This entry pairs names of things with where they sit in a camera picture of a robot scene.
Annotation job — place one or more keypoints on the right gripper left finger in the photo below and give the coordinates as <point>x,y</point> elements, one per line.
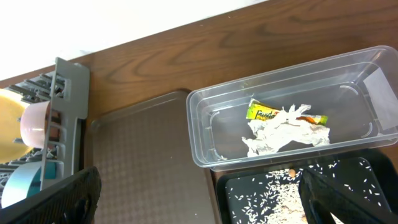
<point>72,200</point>

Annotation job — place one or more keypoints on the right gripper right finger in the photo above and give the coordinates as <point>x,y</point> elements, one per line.
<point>322,199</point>

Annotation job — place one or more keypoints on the rice food waste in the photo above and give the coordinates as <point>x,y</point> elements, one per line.
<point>273,197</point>

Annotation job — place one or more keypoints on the light blue bowl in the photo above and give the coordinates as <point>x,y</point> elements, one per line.
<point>26,181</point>

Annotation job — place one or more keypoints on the white paper napkin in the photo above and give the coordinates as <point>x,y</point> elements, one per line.
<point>287,126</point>

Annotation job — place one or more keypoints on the yellow plate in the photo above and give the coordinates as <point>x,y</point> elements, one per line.
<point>12,109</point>

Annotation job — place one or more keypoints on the white pink bowl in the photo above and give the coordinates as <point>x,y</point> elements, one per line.
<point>33,124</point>

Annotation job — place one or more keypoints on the green orange snack wrapper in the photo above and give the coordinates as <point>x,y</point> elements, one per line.
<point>259,111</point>

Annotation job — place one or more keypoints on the black waste tray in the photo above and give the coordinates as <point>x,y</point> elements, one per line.
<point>383,169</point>

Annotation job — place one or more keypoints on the brown serving tray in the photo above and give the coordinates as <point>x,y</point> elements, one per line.
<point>145,163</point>

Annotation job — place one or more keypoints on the grey plastic dish rack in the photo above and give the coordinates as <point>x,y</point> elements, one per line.
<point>67,90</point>

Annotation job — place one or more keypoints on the clear plastic bin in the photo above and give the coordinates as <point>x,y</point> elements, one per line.
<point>357,91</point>

